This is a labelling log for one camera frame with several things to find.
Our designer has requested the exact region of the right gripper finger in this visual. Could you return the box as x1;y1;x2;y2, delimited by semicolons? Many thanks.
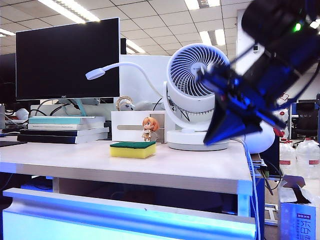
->
251;106;288;130
203;98;264;146

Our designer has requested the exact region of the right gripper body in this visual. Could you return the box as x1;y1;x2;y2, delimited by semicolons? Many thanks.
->
216;50;304;114

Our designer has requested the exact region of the yellow sponge green scouring top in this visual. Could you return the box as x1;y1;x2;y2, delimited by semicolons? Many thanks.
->
109;141;157;160

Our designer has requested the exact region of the white desk drawer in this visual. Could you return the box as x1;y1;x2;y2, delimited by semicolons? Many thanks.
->
2;187;257;240

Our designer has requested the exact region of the white round plush toy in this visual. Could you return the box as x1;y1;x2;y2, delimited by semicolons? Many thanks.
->
236;122;286;155

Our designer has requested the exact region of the black office chair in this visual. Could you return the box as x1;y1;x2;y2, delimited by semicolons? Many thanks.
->
294;99;318;140

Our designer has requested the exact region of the large clear water bottle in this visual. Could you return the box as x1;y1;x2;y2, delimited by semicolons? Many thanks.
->
295;139;320;180
279;141;297;176

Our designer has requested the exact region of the stack of paper booklets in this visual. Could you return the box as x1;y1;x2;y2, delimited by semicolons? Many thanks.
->
249;153;267;171

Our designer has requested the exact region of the large white circulation fan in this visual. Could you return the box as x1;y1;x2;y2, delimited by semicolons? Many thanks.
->
162;42;232;152

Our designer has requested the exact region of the orange-haired anime figurine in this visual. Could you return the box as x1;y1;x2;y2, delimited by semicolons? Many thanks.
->
141;116;161;143

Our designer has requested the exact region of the white desktop organizer box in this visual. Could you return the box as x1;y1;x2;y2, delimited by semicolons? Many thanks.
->
110;110;168;144

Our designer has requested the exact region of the white partition panel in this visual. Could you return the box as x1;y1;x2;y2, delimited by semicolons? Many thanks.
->
119;54;173;112

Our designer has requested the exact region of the plush sheep with braided horn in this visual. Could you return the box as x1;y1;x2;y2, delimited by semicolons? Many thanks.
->
115;96;154;112

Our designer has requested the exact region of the blue white carton box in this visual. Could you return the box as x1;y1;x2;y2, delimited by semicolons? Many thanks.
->
277;174;317;240

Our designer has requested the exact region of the white gooseneck desk lamp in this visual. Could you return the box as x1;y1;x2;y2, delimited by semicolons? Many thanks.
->
85;61;167;98

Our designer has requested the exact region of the teal monitor stand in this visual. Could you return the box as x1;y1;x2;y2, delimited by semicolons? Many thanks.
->
53;98;101;117

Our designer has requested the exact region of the black AOC computer monitor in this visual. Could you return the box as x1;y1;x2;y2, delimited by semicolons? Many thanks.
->
15;17;121;101

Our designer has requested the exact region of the teal cover book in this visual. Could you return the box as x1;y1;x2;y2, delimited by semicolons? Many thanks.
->
28;116;105;125

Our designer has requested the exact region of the white cover book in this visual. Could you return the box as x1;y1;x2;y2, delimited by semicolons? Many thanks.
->
27;123;105;131

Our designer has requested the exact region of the thin black book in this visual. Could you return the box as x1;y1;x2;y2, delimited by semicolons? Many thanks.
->
20;127;110;138

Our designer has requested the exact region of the white cup-shaped face mask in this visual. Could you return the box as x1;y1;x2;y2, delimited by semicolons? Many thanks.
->
15;108;30;120

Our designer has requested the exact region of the black desk pad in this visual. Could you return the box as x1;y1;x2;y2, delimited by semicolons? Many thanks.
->
0;140;28;148

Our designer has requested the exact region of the grey desktop device box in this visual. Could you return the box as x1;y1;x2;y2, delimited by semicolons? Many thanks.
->
0;104;6;130

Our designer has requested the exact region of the white power cable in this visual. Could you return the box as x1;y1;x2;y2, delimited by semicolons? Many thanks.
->
229;137;262;240

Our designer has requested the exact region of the white metal floor frame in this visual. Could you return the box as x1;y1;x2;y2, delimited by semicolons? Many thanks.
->
264;203;279;227

